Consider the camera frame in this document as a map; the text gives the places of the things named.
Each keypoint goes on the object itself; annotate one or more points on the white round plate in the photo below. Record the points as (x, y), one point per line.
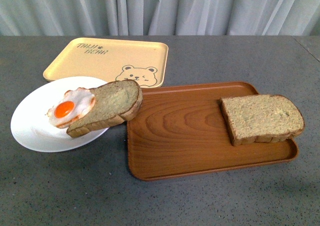
(30, 125)

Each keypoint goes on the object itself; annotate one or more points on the brown wood-grain tray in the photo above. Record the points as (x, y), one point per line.
(180, 131)

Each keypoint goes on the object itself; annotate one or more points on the fried egg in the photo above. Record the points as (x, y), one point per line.
(74, 106)

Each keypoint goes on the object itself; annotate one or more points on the grey pleated curtain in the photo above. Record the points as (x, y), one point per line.
(159, 17)

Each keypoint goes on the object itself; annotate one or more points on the yellow bear tray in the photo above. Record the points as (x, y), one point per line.
(111, 60)

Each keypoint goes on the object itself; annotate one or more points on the bread slice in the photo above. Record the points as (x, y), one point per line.
(261, 119)
(116, 102)

